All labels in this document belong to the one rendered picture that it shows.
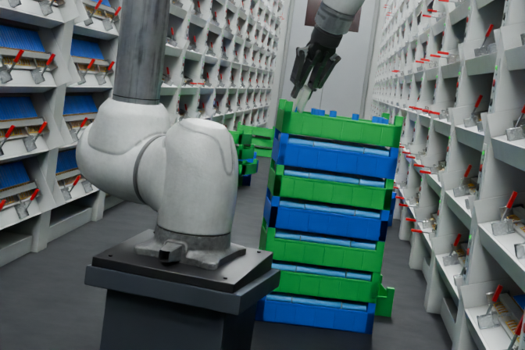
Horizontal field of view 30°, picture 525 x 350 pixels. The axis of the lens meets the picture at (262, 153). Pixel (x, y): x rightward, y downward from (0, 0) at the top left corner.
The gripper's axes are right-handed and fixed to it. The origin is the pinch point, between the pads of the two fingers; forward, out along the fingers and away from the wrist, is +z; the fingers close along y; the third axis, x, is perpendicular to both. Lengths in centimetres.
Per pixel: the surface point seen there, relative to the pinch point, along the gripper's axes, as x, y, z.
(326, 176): 18.2, -3.6, 11.9
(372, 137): 18.4, -11.7, -0.7
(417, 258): -24, -99, 70
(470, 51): -5, -55, -19
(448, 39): -58, -98, -2
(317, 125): 11.5, 0.5, 1.2
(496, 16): -7, -59, -30
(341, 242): 27.7, -8.9, 25.1
